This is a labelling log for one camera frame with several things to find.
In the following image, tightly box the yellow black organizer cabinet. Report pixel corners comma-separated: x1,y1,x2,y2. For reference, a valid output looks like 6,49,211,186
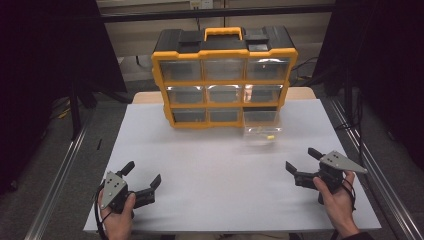
150,25,299,130

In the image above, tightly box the black horizontal bar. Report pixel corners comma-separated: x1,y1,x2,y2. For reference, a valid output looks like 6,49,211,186
99,3,336,24

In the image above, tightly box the aluminium floor rail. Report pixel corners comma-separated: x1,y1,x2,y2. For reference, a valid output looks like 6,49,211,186
328,97,424,240
23,111,96,240

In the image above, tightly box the person's right hand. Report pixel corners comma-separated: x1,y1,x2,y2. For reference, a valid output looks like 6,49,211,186
312,170,362,239

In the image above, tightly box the black floor cable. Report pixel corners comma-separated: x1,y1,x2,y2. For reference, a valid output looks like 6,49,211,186
334,89,366,161

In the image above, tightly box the black metal stand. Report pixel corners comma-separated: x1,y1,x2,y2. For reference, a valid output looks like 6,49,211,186
67,81,83,141

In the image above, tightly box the clear plastic drawer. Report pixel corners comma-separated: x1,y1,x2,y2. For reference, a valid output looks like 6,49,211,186
242,109,285,147

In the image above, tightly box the person's left hand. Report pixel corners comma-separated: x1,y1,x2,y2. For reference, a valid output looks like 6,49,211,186
96,191,138,240

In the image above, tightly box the white wall socket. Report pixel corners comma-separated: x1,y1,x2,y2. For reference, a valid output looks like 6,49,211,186
189,0,214,10

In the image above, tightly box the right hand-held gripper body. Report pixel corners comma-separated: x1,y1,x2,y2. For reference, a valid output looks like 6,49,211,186
294,150,369,205

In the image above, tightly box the black curtain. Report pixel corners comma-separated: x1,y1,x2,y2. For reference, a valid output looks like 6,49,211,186
312,0,424,172
0,0,128,195

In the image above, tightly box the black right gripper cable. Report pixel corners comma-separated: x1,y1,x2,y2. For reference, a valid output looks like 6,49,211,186
341,180,358,213

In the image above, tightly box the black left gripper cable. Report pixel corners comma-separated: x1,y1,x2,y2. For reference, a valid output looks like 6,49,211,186
92,185,112,240

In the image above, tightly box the set of clear cabinet drawers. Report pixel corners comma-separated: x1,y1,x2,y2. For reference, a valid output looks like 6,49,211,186
159,58,291,123

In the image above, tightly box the white table sheet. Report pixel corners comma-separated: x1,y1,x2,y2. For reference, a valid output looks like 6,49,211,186
83,98,382,233

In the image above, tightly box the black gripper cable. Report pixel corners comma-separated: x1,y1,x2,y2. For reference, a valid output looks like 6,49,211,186
341,180,358,213
92,185,112,240

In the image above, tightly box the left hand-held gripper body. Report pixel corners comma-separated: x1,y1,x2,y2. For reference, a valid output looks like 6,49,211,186
99,170,157,215

